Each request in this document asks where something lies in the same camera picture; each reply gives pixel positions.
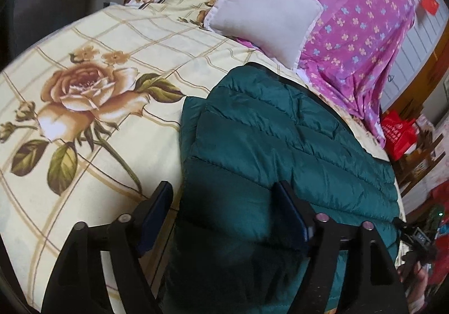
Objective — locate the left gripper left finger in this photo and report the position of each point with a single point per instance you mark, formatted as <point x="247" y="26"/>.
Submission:
<point x="78" y="282"/>

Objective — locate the dark green puffer jacket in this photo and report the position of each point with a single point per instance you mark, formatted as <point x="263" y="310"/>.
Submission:
<point x="231" y="252"/>

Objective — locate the person's right hand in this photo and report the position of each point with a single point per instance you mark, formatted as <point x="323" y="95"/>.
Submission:
<point x="415" y="294"/>

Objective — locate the wooden shelf rack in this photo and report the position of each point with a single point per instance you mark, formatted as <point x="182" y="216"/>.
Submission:
<point x="425" y="165"/>

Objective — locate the red shopping bag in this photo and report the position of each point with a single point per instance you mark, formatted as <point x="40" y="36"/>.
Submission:
<point x="400" y="134"/>

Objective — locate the floral cream bed sheet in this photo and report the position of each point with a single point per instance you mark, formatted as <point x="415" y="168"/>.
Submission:
<point x="90" y="125"/>

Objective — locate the white slatted headboard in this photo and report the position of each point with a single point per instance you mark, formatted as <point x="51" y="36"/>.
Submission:
<point x="418" y="47"/>

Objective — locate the purple floral blanket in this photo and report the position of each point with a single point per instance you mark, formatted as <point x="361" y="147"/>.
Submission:
<point x="349" y="53"/>

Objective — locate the red paper tag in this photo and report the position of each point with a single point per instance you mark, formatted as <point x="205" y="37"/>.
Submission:
<point x="430" y="6"/>

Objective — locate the white square pillow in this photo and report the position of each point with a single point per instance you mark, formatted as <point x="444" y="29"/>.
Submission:
<point x="279" y="28"/>

